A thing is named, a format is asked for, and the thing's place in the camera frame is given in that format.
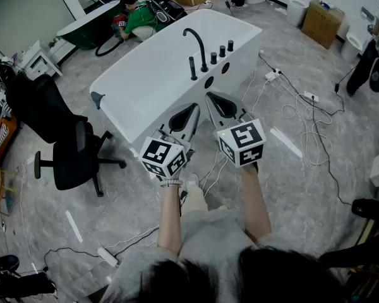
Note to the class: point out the black jacket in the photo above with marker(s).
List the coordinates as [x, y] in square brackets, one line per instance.
[41, 106]

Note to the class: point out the black cylindrical peg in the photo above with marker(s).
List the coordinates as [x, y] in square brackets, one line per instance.
[193, 69]

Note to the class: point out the white power strip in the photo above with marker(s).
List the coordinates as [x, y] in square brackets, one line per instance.
[107, 256]
[208, 2]
[311, 96]
[271, 75]

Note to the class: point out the black office chair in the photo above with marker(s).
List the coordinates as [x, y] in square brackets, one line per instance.
[75, 163]

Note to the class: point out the person's right forearm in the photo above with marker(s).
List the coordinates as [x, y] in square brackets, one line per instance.
[256, 204]

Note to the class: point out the black curved faucet spout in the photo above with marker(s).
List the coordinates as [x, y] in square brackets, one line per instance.
[204, 62]

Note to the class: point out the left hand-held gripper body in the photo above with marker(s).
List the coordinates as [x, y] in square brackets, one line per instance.
[159, 153]

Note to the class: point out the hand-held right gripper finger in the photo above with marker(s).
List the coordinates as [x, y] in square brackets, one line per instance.
[237, 103]
[213, 114]

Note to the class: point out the orange seat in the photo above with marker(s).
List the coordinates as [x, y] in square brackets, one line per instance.
[9, 126]

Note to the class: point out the person's left forearm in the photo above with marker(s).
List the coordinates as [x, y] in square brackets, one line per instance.
[170, 219]

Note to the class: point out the white bathtub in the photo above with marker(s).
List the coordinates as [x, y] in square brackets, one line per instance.
[151, 84]

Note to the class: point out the red grey vacuum cleaner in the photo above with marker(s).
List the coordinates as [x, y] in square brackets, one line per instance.
[117, 19]

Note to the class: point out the black round faucet knob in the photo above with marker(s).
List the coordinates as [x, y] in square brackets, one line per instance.
[222, 51]
[230, 46]
[213, 58]

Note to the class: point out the beige trousers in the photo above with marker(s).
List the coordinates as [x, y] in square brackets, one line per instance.
[194, 200]

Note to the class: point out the grey cloth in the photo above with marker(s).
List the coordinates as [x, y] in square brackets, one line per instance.
[97, 98]

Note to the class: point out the white side table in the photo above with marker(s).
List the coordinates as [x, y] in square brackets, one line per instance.
[39, 63]

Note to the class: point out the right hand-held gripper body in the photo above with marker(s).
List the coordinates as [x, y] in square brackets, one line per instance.
[240, 144]

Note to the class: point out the grey shirt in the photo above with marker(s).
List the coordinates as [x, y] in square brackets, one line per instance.
[214, 238]

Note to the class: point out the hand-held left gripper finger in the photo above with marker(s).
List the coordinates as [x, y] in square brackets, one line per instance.
[194, 126]
[176, 112]

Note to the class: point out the black curved plastic cover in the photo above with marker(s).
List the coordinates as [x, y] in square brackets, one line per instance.
[88, 33]

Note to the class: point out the black bag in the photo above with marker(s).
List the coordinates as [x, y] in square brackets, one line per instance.
[19, 284]

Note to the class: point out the white floor strip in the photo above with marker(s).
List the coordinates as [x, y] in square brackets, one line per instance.
[285, 142]
[74, 226]

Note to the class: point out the black equipment stand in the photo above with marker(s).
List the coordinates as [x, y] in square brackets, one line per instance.
[371, 210]

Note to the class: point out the white shoe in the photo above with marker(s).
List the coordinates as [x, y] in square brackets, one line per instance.
[192, 180]

